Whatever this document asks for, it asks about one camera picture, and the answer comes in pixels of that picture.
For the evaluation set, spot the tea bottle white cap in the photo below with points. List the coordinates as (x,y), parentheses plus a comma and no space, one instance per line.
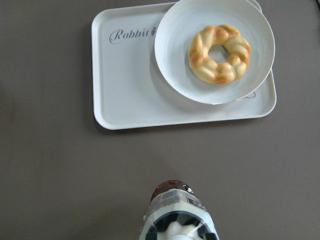
(175,213)

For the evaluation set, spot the white rabbit tray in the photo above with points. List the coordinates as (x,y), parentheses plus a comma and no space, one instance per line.
(129,90)

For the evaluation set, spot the white plate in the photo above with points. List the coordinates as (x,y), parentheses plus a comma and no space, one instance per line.
(187,17)

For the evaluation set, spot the braided ring bread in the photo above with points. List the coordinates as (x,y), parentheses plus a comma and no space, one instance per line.
(219,54)

